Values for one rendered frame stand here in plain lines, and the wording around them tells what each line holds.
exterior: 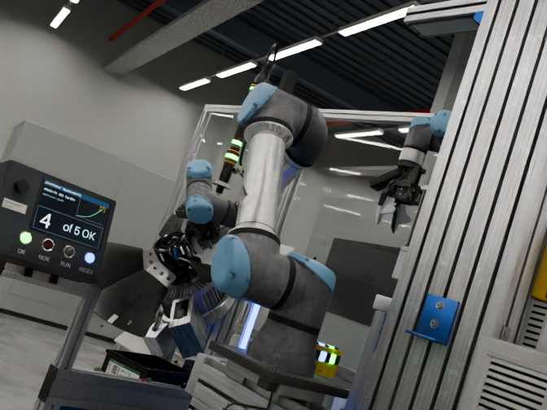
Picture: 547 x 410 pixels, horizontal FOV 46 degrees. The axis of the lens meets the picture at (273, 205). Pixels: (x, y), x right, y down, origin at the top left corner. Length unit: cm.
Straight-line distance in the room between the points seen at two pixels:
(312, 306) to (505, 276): 38
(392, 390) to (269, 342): 26
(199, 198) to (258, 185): 41
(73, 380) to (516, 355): 96
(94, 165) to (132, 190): 53
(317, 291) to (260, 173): 28
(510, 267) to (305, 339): 43
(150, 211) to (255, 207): 644
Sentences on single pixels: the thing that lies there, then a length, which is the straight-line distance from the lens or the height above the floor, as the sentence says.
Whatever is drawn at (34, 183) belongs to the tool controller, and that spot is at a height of 123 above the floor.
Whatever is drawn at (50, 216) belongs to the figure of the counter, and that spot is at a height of 117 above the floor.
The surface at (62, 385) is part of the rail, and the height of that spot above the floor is 83.
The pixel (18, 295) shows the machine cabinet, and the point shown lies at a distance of 759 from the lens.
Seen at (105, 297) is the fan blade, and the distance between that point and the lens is 208.
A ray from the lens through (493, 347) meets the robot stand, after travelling 120.
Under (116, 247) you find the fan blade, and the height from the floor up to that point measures 114.
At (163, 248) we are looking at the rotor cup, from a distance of 218.
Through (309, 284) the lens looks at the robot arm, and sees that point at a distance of 133.
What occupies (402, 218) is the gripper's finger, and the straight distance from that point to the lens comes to 202.
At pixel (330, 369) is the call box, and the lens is 210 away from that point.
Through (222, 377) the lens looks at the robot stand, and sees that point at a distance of 143.
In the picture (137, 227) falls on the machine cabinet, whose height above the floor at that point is 137.
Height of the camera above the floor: 118
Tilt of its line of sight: 7 degrees up
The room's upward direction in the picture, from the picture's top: 19 degrees clockwise
